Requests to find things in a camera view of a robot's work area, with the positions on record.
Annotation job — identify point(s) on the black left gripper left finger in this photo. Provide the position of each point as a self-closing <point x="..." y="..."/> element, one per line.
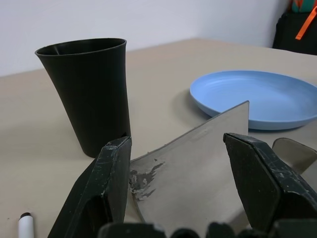
<point x="94" y="178"/>

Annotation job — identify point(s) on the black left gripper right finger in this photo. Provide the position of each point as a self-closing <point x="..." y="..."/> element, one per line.
<point x="262" y="178"/>

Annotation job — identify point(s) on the grey pad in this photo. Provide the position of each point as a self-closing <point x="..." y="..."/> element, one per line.
<point x="193" y="173"/>

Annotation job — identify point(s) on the white marker with blue cap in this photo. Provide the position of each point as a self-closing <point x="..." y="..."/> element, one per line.
<point x="26" y="226"/>

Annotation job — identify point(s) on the black plastic cup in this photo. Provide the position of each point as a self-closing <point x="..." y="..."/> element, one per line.
<point x="91" y="99"/>

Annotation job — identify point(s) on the blue plate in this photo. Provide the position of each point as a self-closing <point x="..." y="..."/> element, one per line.
<point x="267" y="99"/>

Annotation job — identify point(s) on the black bag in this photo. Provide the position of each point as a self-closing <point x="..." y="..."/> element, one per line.
<point x="289" y="32"/>

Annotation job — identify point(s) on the teal object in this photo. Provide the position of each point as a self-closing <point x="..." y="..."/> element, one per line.
<point x="301" y="5"/>

